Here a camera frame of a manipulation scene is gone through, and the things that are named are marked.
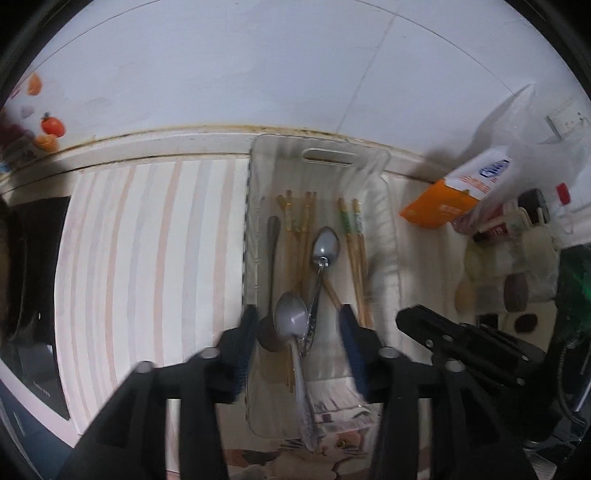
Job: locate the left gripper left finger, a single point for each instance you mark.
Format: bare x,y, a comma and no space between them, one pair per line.
236,346

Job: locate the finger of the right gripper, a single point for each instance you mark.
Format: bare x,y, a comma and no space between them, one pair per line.
477,347

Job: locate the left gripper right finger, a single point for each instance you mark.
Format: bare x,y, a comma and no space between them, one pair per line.
362,346

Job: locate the round bowl steel spoon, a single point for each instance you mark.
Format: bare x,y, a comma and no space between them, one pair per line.
266,332

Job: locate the wooden chopstick blue band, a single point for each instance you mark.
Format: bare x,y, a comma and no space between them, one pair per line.
302,246

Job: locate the blue kitchen cabinet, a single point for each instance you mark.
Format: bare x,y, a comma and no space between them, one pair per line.
43,450

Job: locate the clear plastic organizer bin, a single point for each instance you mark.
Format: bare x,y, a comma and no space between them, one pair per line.
318,222

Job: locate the striped cat table mat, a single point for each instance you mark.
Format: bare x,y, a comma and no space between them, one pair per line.
154,259

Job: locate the orange white salt bag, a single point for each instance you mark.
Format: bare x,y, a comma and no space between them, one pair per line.
462,190

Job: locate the red cap oil bottle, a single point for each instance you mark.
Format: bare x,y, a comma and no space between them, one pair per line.
541,207

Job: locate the clear plastic bag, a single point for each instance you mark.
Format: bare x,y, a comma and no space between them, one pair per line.
515,162

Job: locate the black gas stove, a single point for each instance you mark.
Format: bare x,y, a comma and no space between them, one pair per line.
30,240

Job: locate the white wall socket strip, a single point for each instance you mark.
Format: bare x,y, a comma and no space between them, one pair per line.
567,119

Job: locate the fruit wall stickers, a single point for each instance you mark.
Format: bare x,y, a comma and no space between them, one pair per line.
24,124

